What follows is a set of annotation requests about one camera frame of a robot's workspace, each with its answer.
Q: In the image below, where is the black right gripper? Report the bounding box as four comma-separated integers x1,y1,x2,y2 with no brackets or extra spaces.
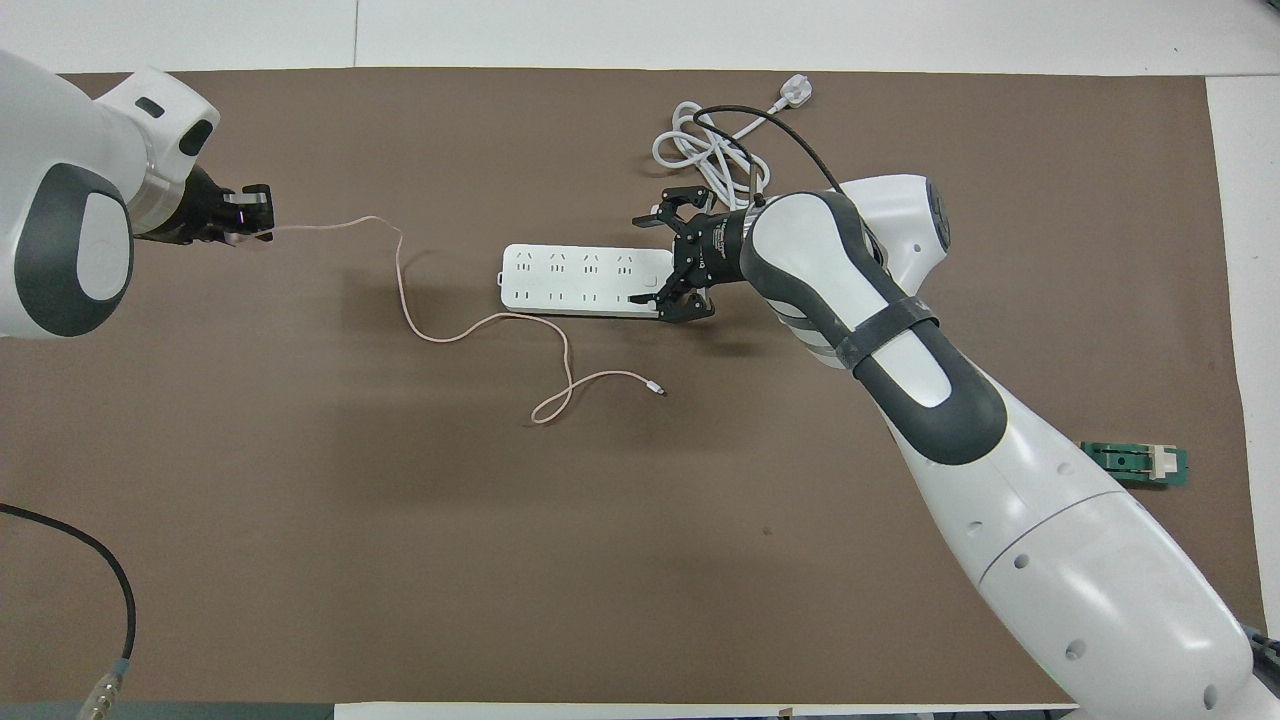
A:
630,186,751,323

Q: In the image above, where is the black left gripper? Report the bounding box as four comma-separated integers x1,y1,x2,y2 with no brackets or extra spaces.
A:
135,165,276,246

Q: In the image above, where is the white power strip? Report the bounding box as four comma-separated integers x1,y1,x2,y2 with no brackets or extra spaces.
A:
498,243,677,319

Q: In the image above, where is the pink charging cable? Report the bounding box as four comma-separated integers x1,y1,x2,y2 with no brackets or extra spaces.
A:
268,215,668,427

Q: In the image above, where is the brown table mat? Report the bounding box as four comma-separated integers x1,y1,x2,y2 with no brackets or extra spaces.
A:
0,68,1276,706

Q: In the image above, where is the white power cord with plug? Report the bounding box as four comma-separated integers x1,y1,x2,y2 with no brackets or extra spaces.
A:
652,75,816,201

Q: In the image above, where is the green knife switch yellow base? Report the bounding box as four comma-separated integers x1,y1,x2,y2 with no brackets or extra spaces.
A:
1080,440,1191,490

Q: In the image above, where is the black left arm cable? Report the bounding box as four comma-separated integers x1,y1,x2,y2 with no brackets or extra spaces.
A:
0,503,137,720

